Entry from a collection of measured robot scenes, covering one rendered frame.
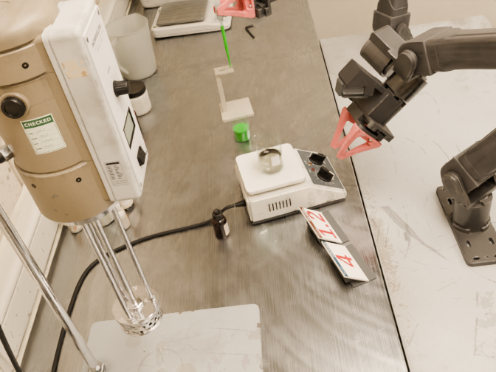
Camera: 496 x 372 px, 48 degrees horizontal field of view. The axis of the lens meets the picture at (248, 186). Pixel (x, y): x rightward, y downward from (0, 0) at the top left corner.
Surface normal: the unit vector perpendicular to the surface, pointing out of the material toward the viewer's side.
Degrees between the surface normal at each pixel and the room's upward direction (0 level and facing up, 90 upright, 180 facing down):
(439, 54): 82
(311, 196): 90
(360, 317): 0
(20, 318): 90
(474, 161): 78
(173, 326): 0
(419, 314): 0
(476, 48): 87
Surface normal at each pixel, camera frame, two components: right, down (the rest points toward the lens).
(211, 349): -0.15, -0.74
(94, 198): 0.63, 0.44
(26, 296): 0.99, -0.13
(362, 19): 0.03, 0.66
